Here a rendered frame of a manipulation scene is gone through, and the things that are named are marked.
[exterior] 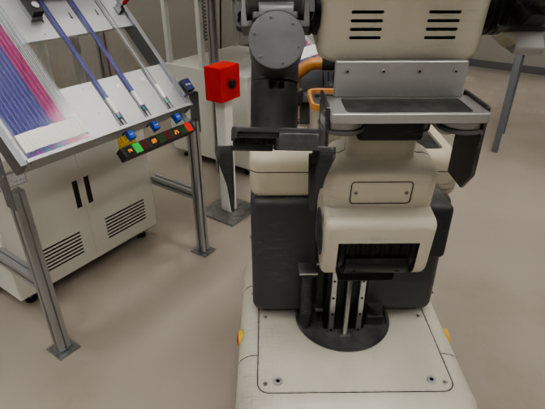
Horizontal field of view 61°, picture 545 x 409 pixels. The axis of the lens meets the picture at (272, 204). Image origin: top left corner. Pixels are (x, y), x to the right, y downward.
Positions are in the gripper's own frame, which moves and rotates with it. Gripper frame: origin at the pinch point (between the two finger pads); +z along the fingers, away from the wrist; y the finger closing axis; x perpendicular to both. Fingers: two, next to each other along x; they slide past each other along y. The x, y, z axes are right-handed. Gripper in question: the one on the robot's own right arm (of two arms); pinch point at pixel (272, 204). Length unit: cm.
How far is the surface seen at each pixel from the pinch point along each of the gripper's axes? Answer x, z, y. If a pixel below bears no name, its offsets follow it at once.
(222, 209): 194, 19, -5
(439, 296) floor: 122, 47, 84
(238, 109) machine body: 215, -37, 4
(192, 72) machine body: 230, -60, -23
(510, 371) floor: 86, 63, 92
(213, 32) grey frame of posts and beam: 204, -76, -10
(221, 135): 175, -19, -6
